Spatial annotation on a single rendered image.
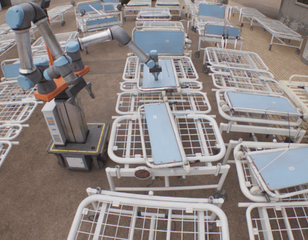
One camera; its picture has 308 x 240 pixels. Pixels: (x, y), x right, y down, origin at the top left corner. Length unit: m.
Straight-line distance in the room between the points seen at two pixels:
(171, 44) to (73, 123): 1.84
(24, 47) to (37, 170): 1.38
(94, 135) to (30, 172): 0.82
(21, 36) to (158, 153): 1.16
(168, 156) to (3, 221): 1.57
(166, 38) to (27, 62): 2.11
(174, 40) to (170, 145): 1.86
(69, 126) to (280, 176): 1.71
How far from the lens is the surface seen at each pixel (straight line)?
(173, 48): 3.13
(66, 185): 2.13
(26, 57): 1.41
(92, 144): 2.00
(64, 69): 1.27
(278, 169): 1.60
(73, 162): 2.08
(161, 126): 1.72
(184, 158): 1.49
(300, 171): 1.68
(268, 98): 2.37
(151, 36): 3.06
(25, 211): 2.14
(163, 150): 1.54
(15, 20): 1.31
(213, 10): 6.32
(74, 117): 1.86
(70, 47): 1.78
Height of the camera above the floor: 1.64
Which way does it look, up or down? 39 degrees down
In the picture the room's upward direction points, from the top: straight up
